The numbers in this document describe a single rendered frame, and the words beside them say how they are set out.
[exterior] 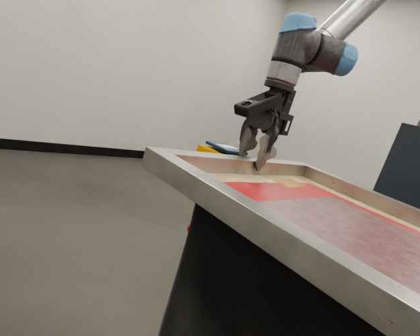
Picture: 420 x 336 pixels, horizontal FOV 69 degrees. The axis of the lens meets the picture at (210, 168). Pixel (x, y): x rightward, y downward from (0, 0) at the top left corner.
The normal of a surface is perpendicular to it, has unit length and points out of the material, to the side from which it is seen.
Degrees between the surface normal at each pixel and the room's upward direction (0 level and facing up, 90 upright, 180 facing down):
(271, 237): 90
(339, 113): 90
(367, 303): 90
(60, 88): 90
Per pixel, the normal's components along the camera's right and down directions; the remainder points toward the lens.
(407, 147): -0.82, -0.11
